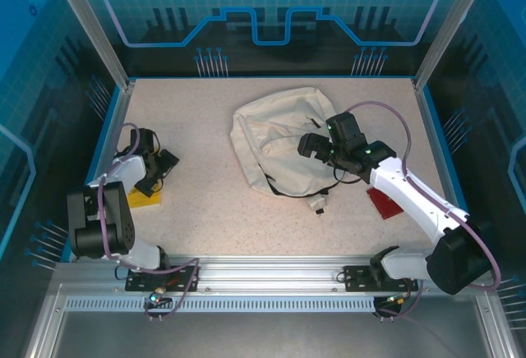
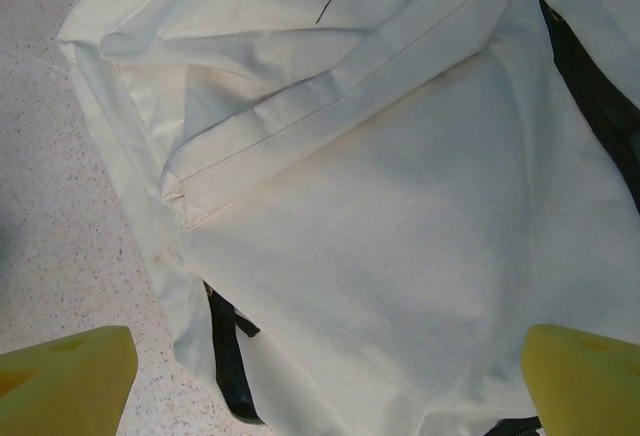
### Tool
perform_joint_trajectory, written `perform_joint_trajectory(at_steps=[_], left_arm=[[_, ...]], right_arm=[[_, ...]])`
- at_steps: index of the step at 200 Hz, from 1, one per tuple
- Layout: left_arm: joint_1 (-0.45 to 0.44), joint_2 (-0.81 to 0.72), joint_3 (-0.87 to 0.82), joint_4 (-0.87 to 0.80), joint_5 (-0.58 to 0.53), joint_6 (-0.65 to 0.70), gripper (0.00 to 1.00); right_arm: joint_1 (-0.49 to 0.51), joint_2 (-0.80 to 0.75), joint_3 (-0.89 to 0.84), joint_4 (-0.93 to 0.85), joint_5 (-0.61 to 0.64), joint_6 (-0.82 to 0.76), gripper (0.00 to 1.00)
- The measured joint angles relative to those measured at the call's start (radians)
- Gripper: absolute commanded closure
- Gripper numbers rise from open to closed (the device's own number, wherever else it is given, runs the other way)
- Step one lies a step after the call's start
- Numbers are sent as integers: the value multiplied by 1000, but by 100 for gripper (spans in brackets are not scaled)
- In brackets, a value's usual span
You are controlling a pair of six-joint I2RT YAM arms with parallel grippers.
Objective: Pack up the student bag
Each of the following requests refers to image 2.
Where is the cream canvas backpack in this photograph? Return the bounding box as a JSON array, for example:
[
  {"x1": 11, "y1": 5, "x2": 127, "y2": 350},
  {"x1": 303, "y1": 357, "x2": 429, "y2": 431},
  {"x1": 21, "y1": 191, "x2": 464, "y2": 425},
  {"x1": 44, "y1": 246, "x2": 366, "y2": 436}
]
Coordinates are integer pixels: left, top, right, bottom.
[{"x1": 57, "y1": 0, "x2": 640, "y2": 436}]

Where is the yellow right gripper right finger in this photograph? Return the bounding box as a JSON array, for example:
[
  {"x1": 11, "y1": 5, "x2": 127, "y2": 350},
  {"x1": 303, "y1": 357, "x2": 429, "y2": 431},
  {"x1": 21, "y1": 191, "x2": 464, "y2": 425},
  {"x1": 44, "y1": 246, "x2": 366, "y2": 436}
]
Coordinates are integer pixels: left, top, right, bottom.
[{"x1": 519, "y1": 323, "x2": 640, "y2": 436}]

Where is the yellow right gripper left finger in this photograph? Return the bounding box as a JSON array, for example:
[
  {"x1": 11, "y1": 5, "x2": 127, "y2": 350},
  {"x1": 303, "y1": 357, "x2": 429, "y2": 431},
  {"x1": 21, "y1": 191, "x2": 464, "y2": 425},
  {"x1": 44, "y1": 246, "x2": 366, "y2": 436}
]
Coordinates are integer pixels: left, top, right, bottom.
[{"x1": 0, "y1": 324, "x2": 139, "y2": 436}]

